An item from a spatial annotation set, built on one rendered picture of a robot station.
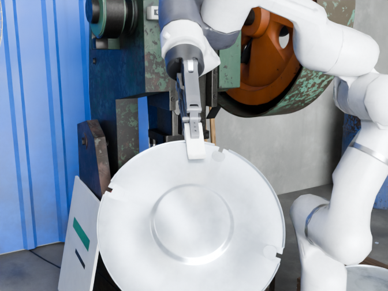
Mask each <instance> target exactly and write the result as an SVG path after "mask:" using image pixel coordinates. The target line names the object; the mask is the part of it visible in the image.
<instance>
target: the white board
mask: <svg viewBox="0 0 388 291"><path fill-rule="evenodd" d="M99 205H100V201H99V199H98V198H97V197H96V196H95V195H94V194H93V193H92V192H91V191H90V189H89V188H88V187H87V186H86V185H85V183H83V182H82V180H80V178H79V177H78V176H75V179H74V187H73V194H72V201H71V205H70V213H69V220H68V227H67V231H66V239H65V246H64V253H63V257H62V264H61V272H60V276H59V283H58V291H92V289H93V285H94V278H95V271H96V265H97V261H98V254H99V247H98V240H97V234H96V222H97V216H98V209H99Z"/></svg>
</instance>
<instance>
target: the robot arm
mask: <svg viewBox="0 0 388 291"><path fill-rule="evenodd" d="M255 7H260V8H262V9H264V10H267V11H269V12H272V13H274V14H277V15H279V16H281V17H284V18H287V19H288V20H290V21H291V22H292V23H293V50H294V54H295V56H296V59H297V60H298V62H299V63H300V64H301V65H302V66H303V67H305V68H307V69H309V70H314V71H318V72H322V73H324V74H329V75H332V76H335V77H334V90H333V99H334V102H335V105H336V106H337V107H338V108H339V109H340V110H342V111H343V112H344V113H345V114H350V115H354V116H357V117H359V119H360V120H361V129H360V130H359V131H358V133H357V134H356V135H355V137H354V138H353V140H352V141H351V142H350V144H349V145H348V147H347V149H346V151H345V152H344V154H343V156H342V158H341V160H340V161H339V163H338V165H337V167H336V168H335V170H334V172H333V174H332V178H333V191H332V194H331V199H330V201H329V200H327V199H326V198H323V197H320V196H315V195H312V194H307V195H301V196H300V197H298V198H297V199H296V200H295V201H294V202H293V204H292V206H291V207H290V218H291V220H292V223H293V226H294V229H295V232H296V239H297V246H298V250H299V257H300V263H301V280H300V291H346V278H347V269H346V267H345V265H354V264H359V263H360V262H362V261H363V260H364V259H365V258H366V257H367V255H368V254H369V253H370V252H371V250H372V235H371V231H370V218H371V211H372V207H373V205H374V201H375V198H376V195H377V193H378V192H379V190H380V188H381V186H382V184H383V182H384V180H385V179H386V177H387V175H388V74H380V73H378V72H377V71H376V70H375V69H374V66H375V64H376V63H377V60H378V57H379V52H380V51H379V46H378V44H377V43H376V41H374V40H373V38H372V37H370V36H369V35H366V34H364V33H362V32H360V31H357V30H355V29H353V28H350V27H347V26H344V25H341V24H336V23H334V22H332V21H330V20H329V19H328V18H327V14H326V12H325V9H324V8H323V7H321V6H320V5H318V4H317V3H316V2H314V1H312V0H159V5H158V19H159V26H160V28H161V32H160V35H159V36H160V42H161V54H162V58H163V59H164V60H165V64H166V72H167V74H168V76H169V77H170V78H172V79H173V80H175V81H177V82H176V91H177V92H178V105H179V108H180V114H181V122H182V129H183V131H182V133H183V135H184V139H185V140H186V148H187V154H188V159H205V158H206V151H205V146H204V138H203V127H202V123H198V122H200V120H201V117H200V113H201V111H202V108H201V103H200V91H199V77H200V76H202V75H204V74H206V73H207V72H209V71H211V70H213V69H214V68H216V67H217V66H218V65H219V64H220V63H221V62H220V58H219V57H218V56H217V54H216V52H215V51H214V50H223V49H228V48H229V47H231V46H232V45H233V44H235V42H236V40H237V37H238V35H239V33H240V31H241V28H242V26H243V24H244V22H245V20H246V18H247V16H248V14H249V12H250V10H251V8H255ZM344 264H345V265H344Z"/></svg>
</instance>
